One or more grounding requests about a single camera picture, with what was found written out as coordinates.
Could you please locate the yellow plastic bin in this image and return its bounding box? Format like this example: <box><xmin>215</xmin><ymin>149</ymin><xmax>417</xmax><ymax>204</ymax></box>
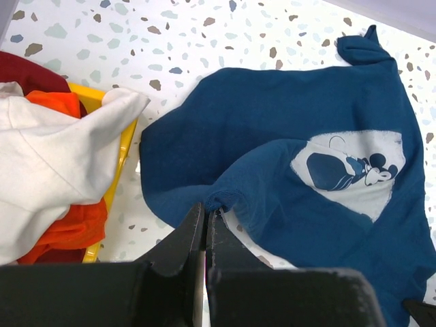
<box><xmin>66</xmin><ymin>82</ymin><xmax>139</xmax><ymax>264</ymax></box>

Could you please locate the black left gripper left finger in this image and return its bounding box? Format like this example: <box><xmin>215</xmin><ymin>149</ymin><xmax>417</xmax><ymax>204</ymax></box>
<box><xmin>1</xmin><ymin>204</ymin><xmax>205</xmax><ymax>326</ymax></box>

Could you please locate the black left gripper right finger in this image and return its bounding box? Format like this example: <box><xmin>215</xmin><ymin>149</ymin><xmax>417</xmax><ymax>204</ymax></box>
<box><xmin>206</xmin><ymin>211</ymin><xmax>386</xmax><ymax>326</ymax></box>

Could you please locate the blue Mickey Mouse t-shirt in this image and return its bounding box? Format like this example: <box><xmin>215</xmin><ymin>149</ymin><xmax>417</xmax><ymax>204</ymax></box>
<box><xmin>140</xmin><ymin>26</ymin><xmax>435</xmax><ymax>326</ymax></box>

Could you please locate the white t-shirt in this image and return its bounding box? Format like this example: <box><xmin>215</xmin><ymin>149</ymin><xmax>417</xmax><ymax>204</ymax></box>
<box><xmin>1</xmin><ymin>82</ymin><xmax>149</xmax><ymax>264</ymax></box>

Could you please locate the orange t-shirt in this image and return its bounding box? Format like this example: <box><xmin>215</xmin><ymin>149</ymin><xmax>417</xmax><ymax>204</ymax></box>
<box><xmin>18</xmin><ymin>91</ymin><xmax>108</xmax><ymax>264</ymax></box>

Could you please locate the red t-shirt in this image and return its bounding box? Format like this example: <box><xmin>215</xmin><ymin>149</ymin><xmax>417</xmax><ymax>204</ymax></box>
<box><xmin>1</xmin><ymin>52</ymin><xmax>87</xmax><ymax>119</ymax></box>

